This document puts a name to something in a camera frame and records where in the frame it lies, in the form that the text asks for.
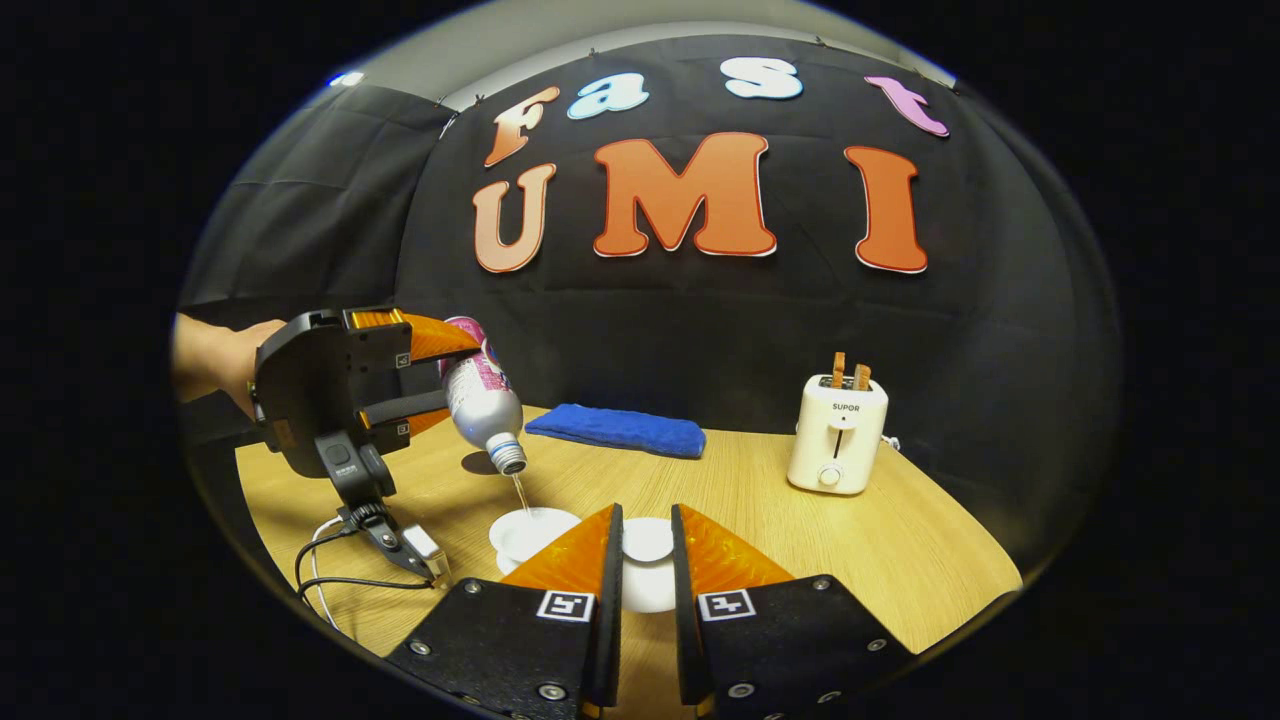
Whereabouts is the white teacup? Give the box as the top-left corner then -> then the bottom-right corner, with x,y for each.
489,507 -> 583,576

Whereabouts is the white teacup lid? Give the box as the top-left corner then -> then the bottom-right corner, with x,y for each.
620,517 -> 681,613

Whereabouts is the blue folded cloth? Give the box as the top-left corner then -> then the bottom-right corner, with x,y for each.
525,403 -> 707,460

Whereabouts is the black backdrop cloth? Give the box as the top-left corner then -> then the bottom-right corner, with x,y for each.
180,35 -> 1126,581

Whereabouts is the thin white cable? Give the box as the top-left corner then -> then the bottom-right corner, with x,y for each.
310,515 -> 346,629

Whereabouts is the cream toaster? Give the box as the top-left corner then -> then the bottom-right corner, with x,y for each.
787,375 -> 890,496

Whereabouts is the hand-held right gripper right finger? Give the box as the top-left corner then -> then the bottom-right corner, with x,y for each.
671,503 -> 914,720

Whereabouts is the silver water bottle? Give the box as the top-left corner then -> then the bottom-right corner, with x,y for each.
440,316 -> 528,476

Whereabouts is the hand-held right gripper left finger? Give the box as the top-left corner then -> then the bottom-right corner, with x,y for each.
385,503 -> 625,720

